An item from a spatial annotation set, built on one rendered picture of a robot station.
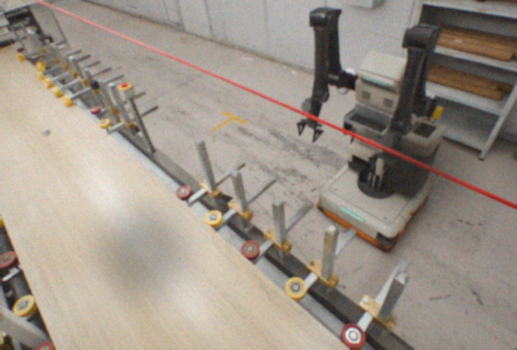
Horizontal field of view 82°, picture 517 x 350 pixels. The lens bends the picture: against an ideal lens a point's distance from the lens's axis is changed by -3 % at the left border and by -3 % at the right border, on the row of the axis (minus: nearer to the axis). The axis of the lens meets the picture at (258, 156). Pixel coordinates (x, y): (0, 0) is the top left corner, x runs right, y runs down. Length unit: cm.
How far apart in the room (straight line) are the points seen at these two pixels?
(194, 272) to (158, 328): 23
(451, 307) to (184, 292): 169
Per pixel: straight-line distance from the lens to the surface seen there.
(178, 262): 140
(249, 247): 136
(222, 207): 178
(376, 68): 162
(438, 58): 357
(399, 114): 142
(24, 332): 153
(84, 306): 149
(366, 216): 227
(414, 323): 229
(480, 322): 244
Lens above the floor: 206
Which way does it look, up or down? 42 degrees down
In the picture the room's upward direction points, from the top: 7 degrees counter-clockwise
